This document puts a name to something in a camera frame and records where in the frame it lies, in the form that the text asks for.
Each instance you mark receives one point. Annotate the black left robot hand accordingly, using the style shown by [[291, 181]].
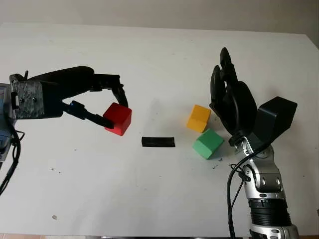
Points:
[[72, 81]]

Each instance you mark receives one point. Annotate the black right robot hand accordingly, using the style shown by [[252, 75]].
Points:
[[243, 109]]

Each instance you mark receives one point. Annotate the yellow cube block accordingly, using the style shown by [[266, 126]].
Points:
[[199, 117]]

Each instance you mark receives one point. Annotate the green cube block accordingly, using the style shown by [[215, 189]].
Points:
[[209, 144]]

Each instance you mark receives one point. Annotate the red cube block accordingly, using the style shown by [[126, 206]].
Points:
[[119, 118]]

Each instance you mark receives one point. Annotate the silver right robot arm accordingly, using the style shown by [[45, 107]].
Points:
[[268, 179]]

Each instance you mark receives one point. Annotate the black tape strip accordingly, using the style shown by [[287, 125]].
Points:
[[158, 142]]

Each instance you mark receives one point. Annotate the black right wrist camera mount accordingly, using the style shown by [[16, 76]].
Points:
[[275, 117]]

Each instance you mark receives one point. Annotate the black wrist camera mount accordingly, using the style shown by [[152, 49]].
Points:
[[35, 99], [275, 117]]

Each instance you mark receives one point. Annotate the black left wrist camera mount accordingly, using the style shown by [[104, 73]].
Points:
[[35, 99]]

